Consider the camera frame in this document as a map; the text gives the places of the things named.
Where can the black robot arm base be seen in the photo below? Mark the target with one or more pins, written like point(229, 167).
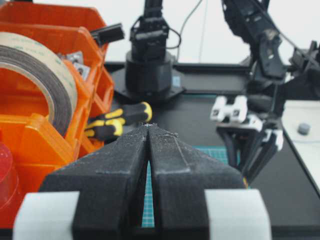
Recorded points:
point(148, 73)

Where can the orange container rack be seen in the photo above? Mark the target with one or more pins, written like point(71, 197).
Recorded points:
point(37, 148)

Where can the small grey cap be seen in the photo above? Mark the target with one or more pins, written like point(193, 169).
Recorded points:
point(303, 129)

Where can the silver corner brackets pile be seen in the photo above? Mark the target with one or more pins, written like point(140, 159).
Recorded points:
point(77, 59)

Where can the large yellow black screwdriver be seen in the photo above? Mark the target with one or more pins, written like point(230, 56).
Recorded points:
point(104, 129)

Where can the green cutting mat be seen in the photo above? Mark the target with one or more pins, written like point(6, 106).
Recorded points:
point(150, 192)

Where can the black aluminium extrusion bar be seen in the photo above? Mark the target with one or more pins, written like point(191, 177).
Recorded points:
point(108, 34)

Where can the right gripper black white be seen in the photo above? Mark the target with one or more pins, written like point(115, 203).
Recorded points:
point(246, 152)

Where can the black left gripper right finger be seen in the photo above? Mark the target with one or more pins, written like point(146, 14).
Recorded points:
point(159, 137)

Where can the beige double-sided tape roll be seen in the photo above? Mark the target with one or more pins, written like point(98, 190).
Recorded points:
point(36, 62)

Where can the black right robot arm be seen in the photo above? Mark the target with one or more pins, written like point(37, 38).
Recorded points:
point(267, 89)

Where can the small yellow black screwdriver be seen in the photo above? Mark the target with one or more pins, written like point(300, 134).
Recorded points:
point(127, 114)

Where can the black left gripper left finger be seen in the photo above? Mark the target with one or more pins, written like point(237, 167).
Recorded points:
point(111, 183)

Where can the red tape roll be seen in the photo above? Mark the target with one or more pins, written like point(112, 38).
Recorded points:
point(9, 181)

